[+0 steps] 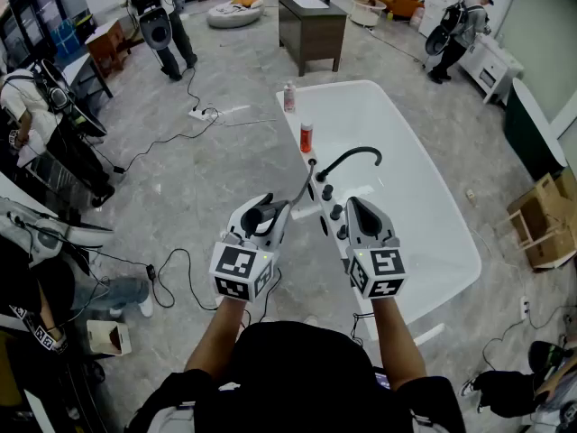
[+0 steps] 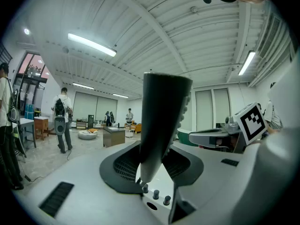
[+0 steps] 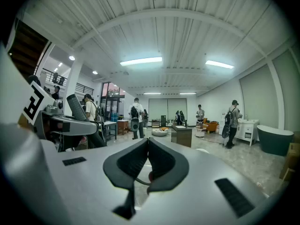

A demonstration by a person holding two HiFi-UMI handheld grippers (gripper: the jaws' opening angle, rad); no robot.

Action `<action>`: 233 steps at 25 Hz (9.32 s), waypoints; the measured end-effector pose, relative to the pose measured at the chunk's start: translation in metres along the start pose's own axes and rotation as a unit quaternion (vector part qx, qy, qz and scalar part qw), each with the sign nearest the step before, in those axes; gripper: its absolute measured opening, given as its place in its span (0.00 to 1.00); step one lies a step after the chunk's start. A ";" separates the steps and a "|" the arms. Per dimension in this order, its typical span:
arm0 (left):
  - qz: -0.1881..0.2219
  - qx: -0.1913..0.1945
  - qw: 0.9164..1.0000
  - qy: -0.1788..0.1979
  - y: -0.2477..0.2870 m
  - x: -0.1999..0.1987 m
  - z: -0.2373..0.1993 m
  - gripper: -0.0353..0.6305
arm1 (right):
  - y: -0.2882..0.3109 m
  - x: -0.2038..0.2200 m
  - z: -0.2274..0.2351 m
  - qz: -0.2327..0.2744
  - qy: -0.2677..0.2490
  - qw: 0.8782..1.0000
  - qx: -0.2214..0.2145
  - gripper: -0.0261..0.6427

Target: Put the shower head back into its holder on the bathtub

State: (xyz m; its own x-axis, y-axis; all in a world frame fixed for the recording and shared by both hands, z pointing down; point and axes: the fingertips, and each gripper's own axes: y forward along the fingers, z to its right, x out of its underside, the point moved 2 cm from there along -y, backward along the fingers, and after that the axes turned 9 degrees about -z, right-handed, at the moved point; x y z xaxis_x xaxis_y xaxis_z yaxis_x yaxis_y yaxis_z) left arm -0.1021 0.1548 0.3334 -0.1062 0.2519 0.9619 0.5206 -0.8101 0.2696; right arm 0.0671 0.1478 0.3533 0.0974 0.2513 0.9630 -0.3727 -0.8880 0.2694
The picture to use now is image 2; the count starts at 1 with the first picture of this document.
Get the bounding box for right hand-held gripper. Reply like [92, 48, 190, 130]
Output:
[188, 102, 269, 153]

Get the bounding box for wide white window blind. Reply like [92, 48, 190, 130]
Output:
[73, 91, 118, 122]

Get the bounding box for blue boxes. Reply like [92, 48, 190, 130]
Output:
[24, 103, 35, 120]

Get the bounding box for black framed glass door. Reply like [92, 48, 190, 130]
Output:
[13, 52, 51, 118]

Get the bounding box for low wooden shelf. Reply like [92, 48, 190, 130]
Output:
[75, 118, 88, 130]

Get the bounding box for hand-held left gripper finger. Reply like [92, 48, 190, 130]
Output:
[139, 72, 193, 188]

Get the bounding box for wooden side cabinet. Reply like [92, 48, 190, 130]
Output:
[34, 116, 50, 141]

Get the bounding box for black floor cable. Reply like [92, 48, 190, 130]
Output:
[23, 149, 72, 183]

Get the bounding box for round white floor cushion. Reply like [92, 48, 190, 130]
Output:
[77, 128, 98, 140]

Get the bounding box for white table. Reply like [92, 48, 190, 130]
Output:
[11, 117, 38, 151]

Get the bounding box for ceiling air vent grille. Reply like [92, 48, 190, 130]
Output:
[257, 12, 290, 64]

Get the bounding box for dark brown low cabinet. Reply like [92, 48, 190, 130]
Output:
[102, 126, 126, 148]

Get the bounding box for narrow white window blinds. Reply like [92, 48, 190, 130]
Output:
[195, 88, 231, 131]

